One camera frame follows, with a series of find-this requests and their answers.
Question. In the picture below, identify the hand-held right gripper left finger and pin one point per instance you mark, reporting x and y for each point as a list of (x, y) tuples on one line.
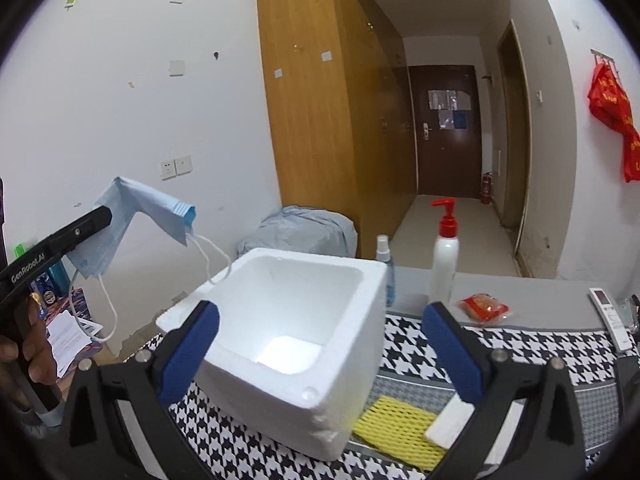
[(192, 350)]

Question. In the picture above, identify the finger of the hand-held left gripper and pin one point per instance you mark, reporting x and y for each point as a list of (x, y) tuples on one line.
[(75, 234)]

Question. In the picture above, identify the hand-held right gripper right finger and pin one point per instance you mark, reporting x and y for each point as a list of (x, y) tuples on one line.
[(452, 355)]

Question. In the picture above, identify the blue face mask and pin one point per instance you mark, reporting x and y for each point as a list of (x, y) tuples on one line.
[(135, 205)]

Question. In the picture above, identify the white foam box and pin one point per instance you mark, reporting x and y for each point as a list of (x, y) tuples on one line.
[(280, 400)]

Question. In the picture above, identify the person's left hand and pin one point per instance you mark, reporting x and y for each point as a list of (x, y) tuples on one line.
[(44, 355)]

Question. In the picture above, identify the white paper sheet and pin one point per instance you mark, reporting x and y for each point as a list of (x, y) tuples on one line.
[(70, 342)]

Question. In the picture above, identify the red snack packet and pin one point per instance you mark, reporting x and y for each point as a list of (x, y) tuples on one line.
[(484, 307)]

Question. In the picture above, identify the colourful printed box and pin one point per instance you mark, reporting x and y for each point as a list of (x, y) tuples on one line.
[(82, 300)]

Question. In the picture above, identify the white foam sheet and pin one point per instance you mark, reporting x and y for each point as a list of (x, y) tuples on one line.
[(447, 425)]

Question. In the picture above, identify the houndstooth patterned cloth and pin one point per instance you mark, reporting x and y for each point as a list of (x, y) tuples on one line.
[(540, 355)]

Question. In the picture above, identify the white pump bottle red nozzle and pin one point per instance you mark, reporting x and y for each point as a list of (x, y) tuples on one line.
[(444, 265)]

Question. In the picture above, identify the yellow foam net sleeve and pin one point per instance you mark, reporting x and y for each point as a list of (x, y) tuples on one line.
[(395, 430)]

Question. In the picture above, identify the blue spray bottle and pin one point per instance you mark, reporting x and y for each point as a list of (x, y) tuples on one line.
[(385, 275)]

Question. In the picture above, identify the grey cloth bundle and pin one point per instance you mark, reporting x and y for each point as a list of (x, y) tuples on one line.
[(300, 232)]

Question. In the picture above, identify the white remote control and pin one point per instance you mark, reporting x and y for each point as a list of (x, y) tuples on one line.
[(612, 317)]

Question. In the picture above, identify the red fire extinguisher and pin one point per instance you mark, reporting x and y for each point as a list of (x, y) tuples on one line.
[(486, 190)]

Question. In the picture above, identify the dark brown entrance door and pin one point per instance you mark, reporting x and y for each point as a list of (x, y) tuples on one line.
[(445, 160)]

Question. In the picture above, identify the wooden side door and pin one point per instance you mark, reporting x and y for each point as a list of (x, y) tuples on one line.
[(515, 135)]

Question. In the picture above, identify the wooden wardrobe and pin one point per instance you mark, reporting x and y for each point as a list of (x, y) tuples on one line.
[(320, 125)]

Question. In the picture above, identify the red plastic bag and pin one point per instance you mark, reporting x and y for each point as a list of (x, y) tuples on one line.
[(612, 105)]

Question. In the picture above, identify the white wall socket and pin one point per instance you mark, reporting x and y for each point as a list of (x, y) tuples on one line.
[(167, 169)]

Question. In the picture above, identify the white wall switch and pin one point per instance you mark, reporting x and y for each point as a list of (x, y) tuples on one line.
[(184, 165)]

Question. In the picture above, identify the beige wall plate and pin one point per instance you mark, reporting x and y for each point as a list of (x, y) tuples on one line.
[(176, 68)]

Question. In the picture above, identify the metal wall hook rack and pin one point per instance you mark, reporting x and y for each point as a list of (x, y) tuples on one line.
[(602, 55)]

